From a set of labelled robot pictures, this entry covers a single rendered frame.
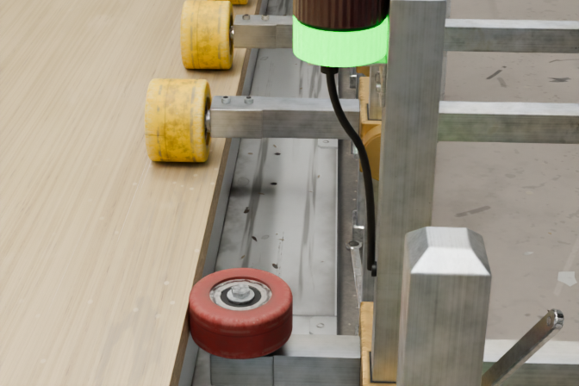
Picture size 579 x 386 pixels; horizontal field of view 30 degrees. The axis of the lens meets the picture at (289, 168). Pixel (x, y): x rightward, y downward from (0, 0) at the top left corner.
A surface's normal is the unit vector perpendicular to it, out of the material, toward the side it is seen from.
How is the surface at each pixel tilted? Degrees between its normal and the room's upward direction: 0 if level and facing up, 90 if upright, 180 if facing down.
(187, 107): 47
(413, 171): 90
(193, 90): 25
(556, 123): 90
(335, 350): 0
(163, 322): 0
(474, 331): 90
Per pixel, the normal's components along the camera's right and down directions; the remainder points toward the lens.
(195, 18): -0.03, -0.31
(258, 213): 0.00, -0.90
